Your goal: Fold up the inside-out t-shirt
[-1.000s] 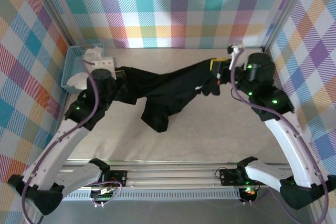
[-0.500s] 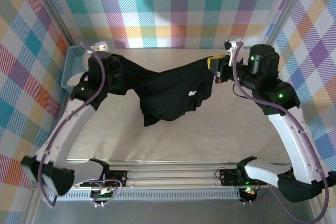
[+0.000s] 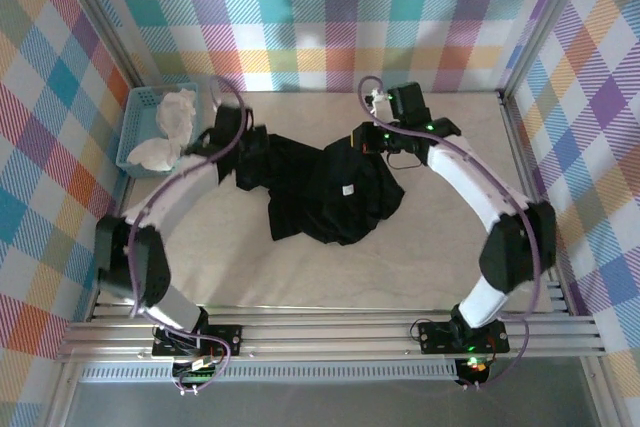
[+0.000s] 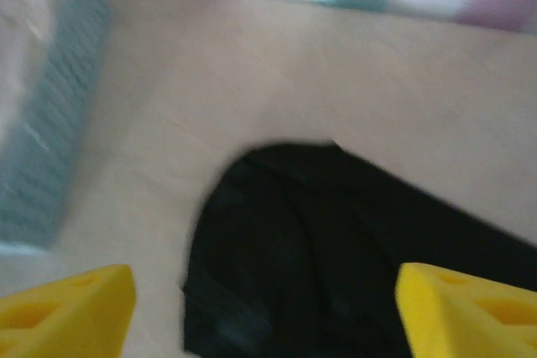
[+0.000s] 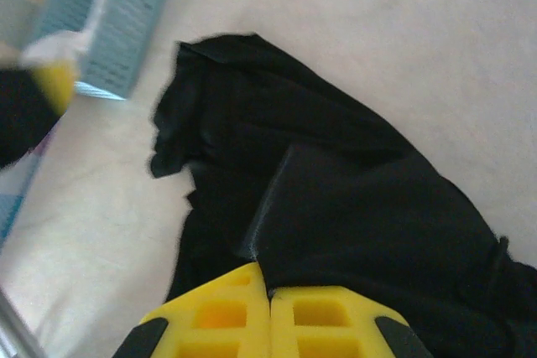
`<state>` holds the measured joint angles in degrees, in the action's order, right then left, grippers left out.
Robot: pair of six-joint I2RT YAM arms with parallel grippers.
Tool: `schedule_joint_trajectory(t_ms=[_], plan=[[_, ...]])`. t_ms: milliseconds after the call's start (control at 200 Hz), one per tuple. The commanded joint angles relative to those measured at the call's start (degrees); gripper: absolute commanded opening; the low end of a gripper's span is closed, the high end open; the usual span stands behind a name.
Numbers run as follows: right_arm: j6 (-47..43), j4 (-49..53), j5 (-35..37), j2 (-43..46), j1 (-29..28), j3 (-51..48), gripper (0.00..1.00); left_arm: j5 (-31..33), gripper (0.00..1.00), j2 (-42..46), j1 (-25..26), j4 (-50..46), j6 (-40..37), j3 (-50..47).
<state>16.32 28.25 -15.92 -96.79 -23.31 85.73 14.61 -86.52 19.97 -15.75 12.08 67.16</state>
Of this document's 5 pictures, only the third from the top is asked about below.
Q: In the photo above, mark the black floral print t-shirt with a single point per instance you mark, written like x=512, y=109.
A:
x=325, y=197

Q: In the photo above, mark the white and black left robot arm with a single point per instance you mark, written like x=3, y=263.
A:
x=170, y=197

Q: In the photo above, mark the white crumpled cloth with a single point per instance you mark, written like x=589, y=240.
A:
x=172, y=117

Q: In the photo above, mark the blue plastic basket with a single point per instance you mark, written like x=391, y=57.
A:
x=131, y=122

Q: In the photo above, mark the aluminium frame post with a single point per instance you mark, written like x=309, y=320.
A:
x=545, y=12
x=100, y=22

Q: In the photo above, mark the aluminium mounting rail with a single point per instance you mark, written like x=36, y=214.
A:
x=325, y=332

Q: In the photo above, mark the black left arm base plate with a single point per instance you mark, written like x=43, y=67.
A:
x=225, y=334

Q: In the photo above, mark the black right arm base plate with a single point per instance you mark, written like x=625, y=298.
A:
x=435, y=337

